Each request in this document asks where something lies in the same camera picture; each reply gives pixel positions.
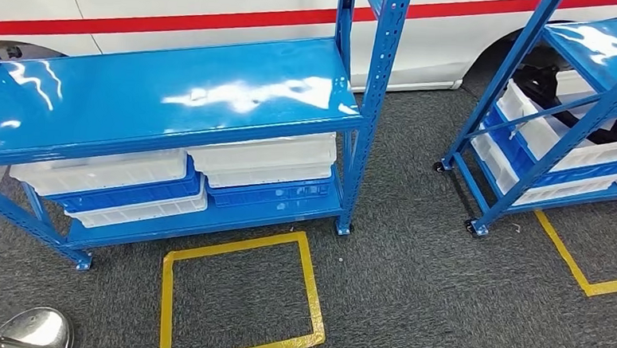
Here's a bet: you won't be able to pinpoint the blue metal shelf rack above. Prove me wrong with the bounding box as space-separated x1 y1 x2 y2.
0 0 414 289

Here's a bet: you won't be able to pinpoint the chrome stanchion post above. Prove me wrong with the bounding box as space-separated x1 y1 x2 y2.
0 304 76 348

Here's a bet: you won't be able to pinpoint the yellow floor tape square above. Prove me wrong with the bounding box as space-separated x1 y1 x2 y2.
158 224 332 348
530 194 617 299

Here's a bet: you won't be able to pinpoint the white bin with black parts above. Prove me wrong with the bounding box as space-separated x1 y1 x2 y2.
492 65 617 177

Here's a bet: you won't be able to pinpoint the large clear plastic bin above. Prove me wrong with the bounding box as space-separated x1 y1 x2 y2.
8 141 189 205

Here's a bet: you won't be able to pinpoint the blue wheeled rack with bins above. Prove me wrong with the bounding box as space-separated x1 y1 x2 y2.
430 0 617 245

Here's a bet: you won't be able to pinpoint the red barrier tape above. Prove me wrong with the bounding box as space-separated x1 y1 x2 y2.
0 0 617 70

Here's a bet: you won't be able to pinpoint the blue plastic bin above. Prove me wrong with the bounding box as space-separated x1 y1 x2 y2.
205 168 337 214
48 151 205 221
479 105 617 193

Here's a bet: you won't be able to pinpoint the black parts in bin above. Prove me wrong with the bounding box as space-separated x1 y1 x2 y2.
510 63 617 147

